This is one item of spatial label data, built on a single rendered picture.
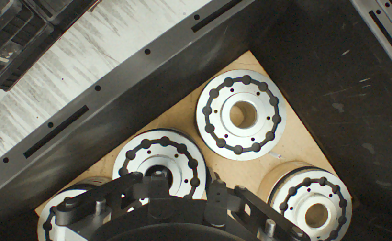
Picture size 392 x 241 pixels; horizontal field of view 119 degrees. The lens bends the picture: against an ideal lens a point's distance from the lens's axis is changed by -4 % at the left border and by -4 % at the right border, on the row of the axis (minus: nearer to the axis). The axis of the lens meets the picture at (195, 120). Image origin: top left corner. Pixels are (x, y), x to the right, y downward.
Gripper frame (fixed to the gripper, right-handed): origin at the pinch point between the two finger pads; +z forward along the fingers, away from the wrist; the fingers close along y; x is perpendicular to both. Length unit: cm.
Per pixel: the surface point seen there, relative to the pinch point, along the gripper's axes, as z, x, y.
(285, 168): 1.0, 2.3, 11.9
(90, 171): 2.3, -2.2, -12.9
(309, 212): 0.7, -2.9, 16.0
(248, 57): 2.3, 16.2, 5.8
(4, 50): 33, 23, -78
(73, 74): 15.3, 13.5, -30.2
